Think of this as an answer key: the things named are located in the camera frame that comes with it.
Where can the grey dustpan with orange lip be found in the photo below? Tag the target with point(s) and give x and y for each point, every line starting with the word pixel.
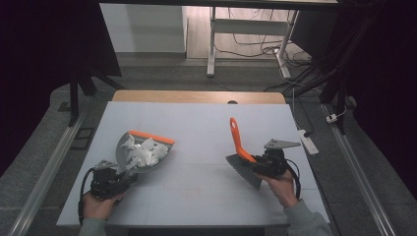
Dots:
pixel 131 154

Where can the wooden table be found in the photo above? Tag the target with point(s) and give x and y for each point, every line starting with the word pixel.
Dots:
pixel 196 97

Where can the aluminium floor rail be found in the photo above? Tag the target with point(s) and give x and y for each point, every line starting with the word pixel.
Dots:
pixel 360 170
pixel 42 177

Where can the white tissue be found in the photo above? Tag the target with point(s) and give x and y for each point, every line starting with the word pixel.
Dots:
pixel 144 153

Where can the black tripod stand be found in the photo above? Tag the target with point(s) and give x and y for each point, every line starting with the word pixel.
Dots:
pixel 85 82

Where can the person's left hand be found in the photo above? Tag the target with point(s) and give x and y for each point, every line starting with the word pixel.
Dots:
pixel 98 206

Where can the black metal stand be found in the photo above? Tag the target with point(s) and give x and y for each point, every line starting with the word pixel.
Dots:
pixel 337 75

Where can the white metal desk frame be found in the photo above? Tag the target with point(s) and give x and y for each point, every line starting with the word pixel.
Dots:
pixel 249 26

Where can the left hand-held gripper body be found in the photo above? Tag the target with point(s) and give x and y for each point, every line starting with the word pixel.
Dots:
pixel 105 180

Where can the white cabinet panel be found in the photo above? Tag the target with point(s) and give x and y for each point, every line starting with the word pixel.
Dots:
pixel 144 28

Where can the small white plug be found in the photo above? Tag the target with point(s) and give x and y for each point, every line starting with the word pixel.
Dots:
pixel 331 118

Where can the person's right hand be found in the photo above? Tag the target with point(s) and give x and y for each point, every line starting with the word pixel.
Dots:
pixel 282 188

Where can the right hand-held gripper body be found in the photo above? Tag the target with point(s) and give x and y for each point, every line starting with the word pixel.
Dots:
pixel 278 160

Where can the white power strip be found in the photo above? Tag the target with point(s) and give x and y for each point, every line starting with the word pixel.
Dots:
pixel 308 142

